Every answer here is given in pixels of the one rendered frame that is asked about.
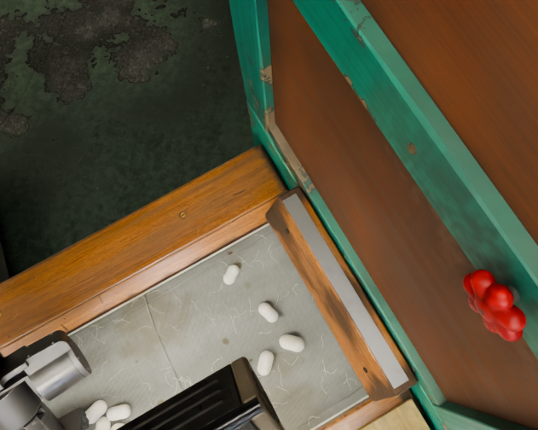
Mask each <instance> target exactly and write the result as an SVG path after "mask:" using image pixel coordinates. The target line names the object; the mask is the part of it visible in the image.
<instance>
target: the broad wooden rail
mask: <svg viewBox="0 0 538 430"><path fill-rule="evenodd" d="M287 191H289V188H288V187H287V186H286V184H285V182H284V180H283V179H282V177H281V175H280V173H279V172H278V171H277V169H276V167H275V165H274V163H273V162H272V160H271V158H270V157H269V155H268V154H267V152H266V150H265V149H264V147H263V146H262V145H261V144H259V145H257V146H255V147H253V148H251V149H249V150H247V151H245V152H244V153H242V154H240V155H238V156H236V157H234V158H233V159H231V160H228V161H227V162H225V163H223V164H221V165H220V166H217V167H216V168H214V169H212V170H210V171H208V172H206V173H205V174H203V175H201V176H199V177H197V178H195V179H194V180H192V181H190V182H188V183H185V184H184V185H183V186H181V187H179V188H177V189H174V190H172V191H171V192H170V193H168V194H166V195H163V196H161V197H159V198H158V199H157V200H154V201H152V202H150V203H148V204H147V205H145V206H143V207H141V208H139V209H137V210H136V211H134V212H132V213H130V214H128V215H126V216H125V217H123V218H121V219H119V220H117V221H115V222H114V223H112V224H109V225H108V226H106V227H104V228H103V229H101V230H98V231H96V232H95V233H93V234H92V235H89V236H87V237H85V238H84V239H82V240H81V241H78V242H76V243H74V244H72V245H71V246H69V247H67V248H65V249H63V250H61V251H59V252H58V253H56V254H54V255H52V256H50V257H48V258H46V259H45V260H43V261H41V262H39V263H37V264H35V265H34V266H32V267H30V268H28V269H26V270H24V271H22V272H21V273H19V274H17V275H15V276H13V277H11V278H9V279H8V280H6V281H4V282H2V283H0V352H1V353H2V354H3V356H4V357H7V356H8V355H9V354H11V353H12V352H14V351H16V350H18V349H19V348H21V347H22V346H29V345H30V344H32V343H34V342H35V341H37V340H40V339H42V338H43V337H45V336H46V335H48V334H50V333H53V332H55V331H56V330H63V331H65V332H66V333H67V334H70V333H71V332H73V331H75V330H77V329H78V328H81V327H83V326H84V325H85V324H87V323H90V322H92V321H94V320H95V319H96V318H98V317H101V316H102V315H104V314H106V313H108V312H109V311H111V310H113V309H115V308H117V307H118V306H120V305H122V304H124V303H125V302H127V301H129V300H131V299H133V298H135V297H136V296H138V295H140V294H141V293H144V292H146V291H148V290H149V289H150V288H153V287H155V286H156V285H158V284H160V283H161V282H163V281H165V280H167V279H169V278H171V277H172V276H174V275H176V274H178V273H179V272H181V271H183V270H186V269H187V268H188V267H190V266H192V265H194V264H196V263H198V262H200V261H201V260H203V259H205V258H207V257H209V256H211V255H212V254H213V253H216V252H218V251H219V250H221V249H223V248H225V247H226V246H228V245H230V244H232V243H234V242H235V241H238V240H239V239H241V238H242V237H244V236H246V235H249V234H250V233H252V232H253V231H255V230H257V229H259V228H261V227H263V226H264V225H265V224H268V221H267V219H266V218H265V214H266V212H267V211H268V210H269V209H270V207H271V206H272V205H273V204H274V202H275V201H276V199H277V198H278V197H279V196H280V195H282V194H284V193H286V192H287Z"/></svg>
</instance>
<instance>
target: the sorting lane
mask: <svg viewBox="0 0 538 430"><path fill-rule="evenodd" d="M232 264H236V265H237V266H238V267H239V269H240V271H239V274H238V275H237V277H236V278H235V280H234V283H232V284H229V285H228V284H226V283H225V282H224V281H223V277H224V275H225V273H226V272H227V269H228V267H229V266H230V265H232ZM262 303H268V304H269V305H270V306H271V307H272V308H273V309H274V310H275V311H277V313H278V319H277V320H276V321H275V322H269V321H267V319H266V318H265V317H264V316H263V315H261V314H260V313H259V310H258V307H259V306H260V305H261V304H262ZM283 334H290V335H294V336H297V337H300V338H302V339H303V340H304V344H305V346H304V349H303V350H302V351H300V352H294V351H290V350H287V349H284V348H282V347H281V345H280V342H279V340H280V337H281V336H282V335H283ZM68 336H69V337H70V338H71V339H72V340H73V341H74V342H75V343H76V345H77V346H78V348H79V349H80V351H81V352H82V353H83V354H84V357H85V358H86V360H87V362H88V364H89V366H90V369H91V374H90V375H88V376H87V377H85V378H84V379H82V380H81V381H80V382H78V383H77V384H75V385H74V386H72V387H70V388H69V389H67V390H66V391H64V392H63V393H62V394H60V395H59V396H57V397H56V398H54V399H52V400H51V401H48V400H46V399H45V398H40V399H41V400H42V401H43V402H44V403H45V404H46V405H47V406H48V408H49V409H50V410H51V411H52V412H53V413H54V415H55V416H56V417H57V418H60V417H62V416H64V415H65V414H67V413H69V412H71V411H73V410H75V409H76V408H79V407H81V408H82V409H83V411H84V412H85V411H86V410H87V409H89V408H90V407H91V405H92V404H93V403H94V402H95V401H97V400H103V401H105V402H106V403H107V410H106V412H105V413H104V414H103V415H102V416H101V417H107V411H108V410H109V409H110V408H111V407H113V406H118V405H121V404H128V405H129V406H130V408H131V413H130V415H129V416H128V417H127V418H124V419H119V420H116V421H110V422H111V427H110V430H111V428H112V426H113V425H114V424H116V423H123V424H126V423H128V422H129V421H132V420H134V419H135V418H137V417H138V416H139V415H141V414H143V413H145V412H147V411H149V410H151V409H152V408H154V407H155V406H157V405H159V404H161V403H163V402H164V401H166V400H167V399H169V398H171V397H173V396H175V395H177V394H178V393H179V392H182V391H183V390H185V389H187V388H188V387H190V386H192V385H193V384H195V383H197V382H199V381H201V380H203V379H204V378H206V377H207V376H209V375H211V374H213V373H215V372H216V371H218V370H219V369H221V368H223V367H225V366H226V365H228V364H231V363H232V362H233V361H235V360H236V359H238V358H240V357H246V358H247V360H248V361H249V363H250V365H251V366H252V369H253V371H254V372H255V374H256V376H257V378H258V379H259V381H260V383H261V385H262V386H263V389H264V391H265V392H266V394H267V396H268V397H269V400H270V402H271V403H272V405H273V407H274V409H275V412H276V414H277V415H278V417H279V419H280V421H281V424H282V426H283V427H284V429H285V430H315V429H317V428H318V427H320V426H321V425H323V424H325V423H326V422H328V421H330V420H332V419H333V418H334V417H336V416H338V415H340V414H342V413H343V412H345V411H346V410H348V409H350V408H351V407H353V406H355V405H356V404H358V403H360V402H361V401H362V400H364V399H366V398H368V397H369V396H368V395H367V392H366V390H365V388H364V386H363V385H362V383H361V382H360V380H359V379H358V377H357V375H356V373H355V371H354V370H353V369H352V367H351V365H350V363H349V361H348V359H347V357H346V356H345V355H344V353H343V351H342V349H341V347H340V346H339V344H338V342H337V341H336V339H335V337H334V335H333V333H332V331H331V329H330V328H329V327H328V325H327V322H326V321H325V319H324V317H323V315H322V314H321V312H320V310H319V308H318V307H317V305H316V303H315V301H314V298H313V296H312V295H311V293H310V292H309V290H308V289H307V287H306V286H305V284H304V281H303V280H302V278H301V276H300V275H299V274H298V271H297V270H296V268H295V266H294V264H293V263H292V261H291V260H290V258H289V256H288V255H287V253H286V251H285V249H284V247H283V246H282V245H281V243H280V241H279V239H278V237H277V235H276V234H275V232H274V231H273V230H272V228H271V227H270V225H269V224H265V225H264V226H263V227H261V228H259V229H257V230H255V231H253V232H252V233H250V234H249V235H246V236H244V237H242V238H241V239H239V240H238V241H235V242H234V243H232V244H230V245H228V246H226V247H225V248H223V249H221V250H219V251H218V252H216V253H213V254H212V255H211V256H209V257H207V258H205V259H203V260H201V261H200V262H198V263H196V264H194V265H192V266H190V267H188V268H187V269H186V270H183V271H181V272H179V273H178V274H176V275H174V276H172V277H171V278H169V279H167V280H165V281H163V282H161V283H160V284H158V285H156V286H155V287H153V288H150V289H149V290H148V291H146V292H144V293H141V294H140V295H138V296H136V297H135V298H133V299H131V300H129V301H127V302H125V303H124V304H122V305H120V306H118V307H117V308H115V309H113V310H111V311H109V312H108V313H106V314H104V315H102V316H101V317H98V318H96V319H95V320H94V321H92V322H89V323H87V324H85V325H84V326H83V327H81V328H78V329H77V330H75V331H73V332H71V333H70V334H68ZM264 351H270V352H272V354H273V356H274V360H273V363H272V367H271V370H270V373H269V374H268V375H260V374H259V373H258V372H257V365H258V362H259V358H260V355H261V353H262V352H264ZM101 417H100V418H101ZM100 418H99V419H100ZM99 419H98V420H99ZM98 420H97V421H98ZM97 421H96V422H95V423H93V424H89V428H88V429H86V430H95V427H96V423H97Z"/></svg>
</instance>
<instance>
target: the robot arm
mask: <svg viewBox="0 0 538 430"><path fill-rule="evenodd" d="M90 374H91V369H90V366H89V364H88V362H87V360H86V358H85V357H84V354H83V353H82V352H81V351H80V349H79V348H78V346H77V345H76V343H75V342H74V341H73V340H72V339H71V338H70V337H69V336H68V335H67V333H66V332H65V331H63V330H56V331H55V332H53V333H50V334H48V335H46V336H45V337H43V338H42V339H40V340H37V341H35V342H34V343H32V344H30V345H29V346H22V347H21V348H19V349H18V350H16V351H14V352H12V353H11V354H9V355H8V356H7V357H4V356H3V354H2V353H1V352H0V430H86V429H88V428H89V419H88V418H87V417H86V413H85V412H84V411H83V409H82V408H81V407H79V408H76V409H75V410H73V411H71V412H69V413H67V414H65V415H64V416H62V417H60V418H57V417H56V416H55V415H54V413H53V412H52V411H51V410H50V409H49V408H48V406H47V405H46V404H45V403H44V402H43V401H42V400H41V399H40V398H45V399H46V400H48V401H51V400H52V399H54V398H56V397H57V396H59V395H60V394H62V393H63V392H64V391H66V390H67V389H69V388H70V387H72V386H74V385H75V384H77V383H78V382H80V381H81V380H82V379H84V378H85V377H87V376H88V375H90Z"/></svg>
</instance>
